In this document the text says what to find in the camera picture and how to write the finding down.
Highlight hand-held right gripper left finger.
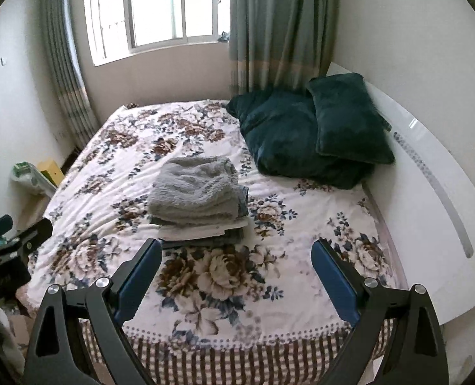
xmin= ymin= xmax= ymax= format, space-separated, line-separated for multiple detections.
xmin=23 ymin=238 xmax=164 ymax=385

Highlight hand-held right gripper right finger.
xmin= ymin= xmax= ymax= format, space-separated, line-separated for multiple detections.
xmin=310 ymin=238 xmax=450 ymax=385

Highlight grey fleece pants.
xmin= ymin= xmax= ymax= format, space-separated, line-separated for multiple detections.
xmin=147 ymin=156 xmax=250 ymax=225

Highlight white plastic bag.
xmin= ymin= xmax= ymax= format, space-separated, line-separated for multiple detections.
xmin=11 ymin=161 xmax=57 ymax=198

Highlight floral blanket with checked hem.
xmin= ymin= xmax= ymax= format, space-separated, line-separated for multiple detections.
xmin=23 ymin=99 xmax=408 ymax=385

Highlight yellow box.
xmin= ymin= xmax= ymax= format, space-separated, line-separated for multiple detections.
xmin=37 ymin=160 xmax=65 ymax=187

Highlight folded white garment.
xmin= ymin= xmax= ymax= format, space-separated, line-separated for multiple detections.
xmin=157 ymin=217 xmax=249 ymax=242

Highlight folded clothes stack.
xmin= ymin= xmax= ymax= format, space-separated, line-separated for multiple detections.
xmin=160 ymin=186 xmax=251 ymax=250

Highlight white headboard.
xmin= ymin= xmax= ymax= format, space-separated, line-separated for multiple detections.
xmin=326 ymin=62 xmax=475 ymax=325

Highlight large dark green pillow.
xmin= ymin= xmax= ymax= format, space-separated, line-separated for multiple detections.
xmin=226 ymin=88 xmax=376 ymax=190

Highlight small dark green pillow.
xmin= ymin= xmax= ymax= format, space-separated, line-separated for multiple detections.
xmin=306 ymin=73 xmax=395 ymax=165

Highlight grey-green curtain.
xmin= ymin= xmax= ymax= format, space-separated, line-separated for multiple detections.
xmin=41 ymin=0 xmax=99 ymax=153
xmin=228 ymin=0 xmax=342 ymax=98

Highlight window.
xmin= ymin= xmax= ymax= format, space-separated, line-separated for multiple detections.
xmin=84 ymin=0 xmax=232 ymax=67

